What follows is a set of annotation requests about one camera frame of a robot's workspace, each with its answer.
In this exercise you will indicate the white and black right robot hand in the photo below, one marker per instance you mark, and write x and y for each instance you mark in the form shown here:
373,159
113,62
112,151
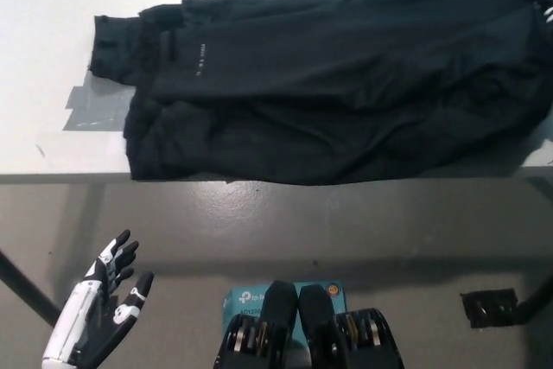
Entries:
540,6

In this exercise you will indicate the grey tape patch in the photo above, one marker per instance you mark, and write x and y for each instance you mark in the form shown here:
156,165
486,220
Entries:
97,105

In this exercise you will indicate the teal tp-link box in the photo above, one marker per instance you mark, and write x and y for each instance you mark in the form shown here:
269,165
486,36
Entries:
242,300

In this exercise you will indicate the black table leg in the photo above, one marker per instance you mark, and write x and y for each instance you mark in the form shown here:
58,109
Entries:
26,284
535,295

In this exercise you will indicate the black Columbia jacket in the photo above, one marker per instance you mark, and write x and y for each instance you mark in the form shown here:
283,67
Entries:
328,92

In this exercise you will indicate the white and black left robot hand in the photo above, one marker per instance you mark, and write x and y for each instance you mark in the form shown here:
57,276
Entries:
73,321

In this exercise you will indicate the black table leg foot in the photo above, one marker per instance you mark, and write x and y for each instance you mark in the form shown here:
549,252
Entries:
484,308

